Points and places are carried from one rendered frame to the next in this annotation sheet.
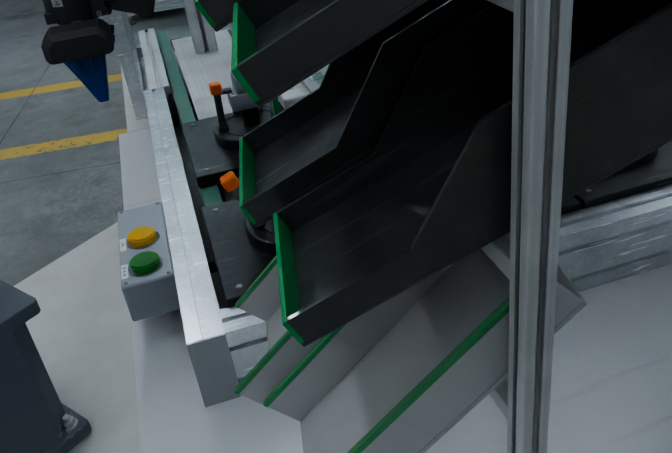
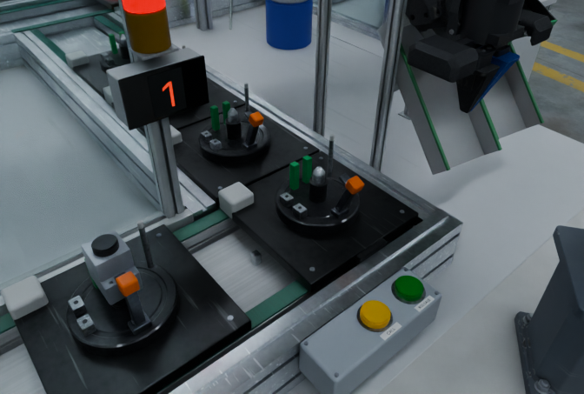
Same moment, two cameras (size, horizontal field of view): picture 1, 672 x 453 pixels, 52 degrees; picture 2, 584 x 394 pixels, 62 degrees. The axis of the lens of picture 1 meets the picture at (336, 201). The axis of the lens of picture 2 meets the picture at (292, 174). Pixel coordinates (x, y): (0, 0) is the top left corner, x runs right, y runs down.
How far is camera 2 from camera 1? 1.28 m
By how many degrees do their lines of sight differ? 90
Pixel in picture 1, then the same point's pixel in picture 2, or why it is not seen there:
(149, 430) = (487, 283)
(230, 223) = (329, 249)
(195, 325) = (445, 225)
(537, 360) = not seen: hidden behind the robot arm
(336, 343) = not seen: hidden behind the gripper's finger
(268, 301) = (435, 159)
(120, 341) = (435, 357)
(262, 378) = (491, 136)
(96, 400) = (494, 333)
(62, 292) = not seen: outside the picture
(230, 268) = (386, 223)
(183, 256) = (381, 270)
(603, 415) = (356, 131)
